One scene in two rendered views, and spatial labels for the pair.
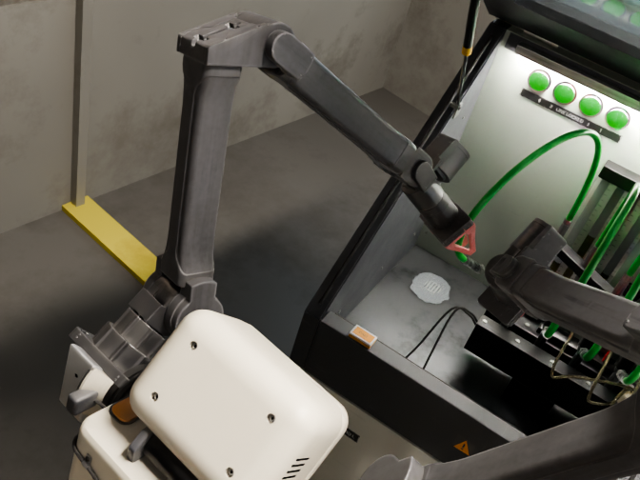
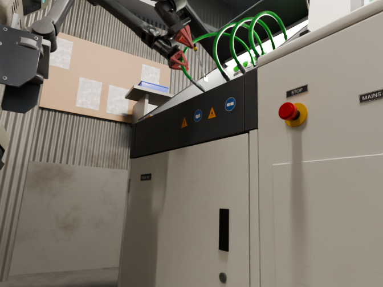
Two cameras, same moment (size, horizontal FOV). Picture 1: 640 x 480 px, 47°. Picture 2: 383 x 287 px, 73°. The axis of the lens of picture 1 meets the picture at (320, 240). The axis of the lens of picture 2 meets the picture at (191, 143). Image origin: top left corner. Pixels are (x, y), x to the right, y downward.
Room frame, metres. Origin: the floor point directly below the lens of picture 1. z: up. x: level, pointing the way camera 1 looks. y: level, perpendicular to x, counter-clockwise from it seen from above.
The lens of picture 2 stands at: (0.24, -0.84, 0.61)
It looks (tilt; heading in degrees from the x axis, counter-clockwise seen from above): 13 degrees up; 31
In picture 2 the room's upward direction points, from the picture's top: 2 degrees clockwise
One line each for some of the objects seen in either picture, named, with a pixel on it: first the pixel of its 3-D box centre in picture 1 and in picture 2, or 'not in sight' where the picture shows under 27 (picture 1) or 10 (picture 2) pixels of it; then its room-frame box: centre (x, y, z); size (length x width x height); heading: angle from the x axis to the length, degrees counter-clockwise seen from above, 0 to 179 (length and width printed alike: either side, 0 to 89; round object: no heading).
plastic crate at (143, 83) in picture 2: not in sight; (151, 91); (2.06, 0.72, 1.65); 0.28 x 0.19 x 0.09; 150
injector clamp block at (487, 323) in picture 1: (541, 375); not in sight; (1.15, -0.54, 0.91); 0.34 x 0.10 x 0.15; 69
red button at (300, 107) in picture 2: not in sight; (290, 113); (0.77, -0.75, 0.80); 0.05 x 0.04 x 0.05; 69
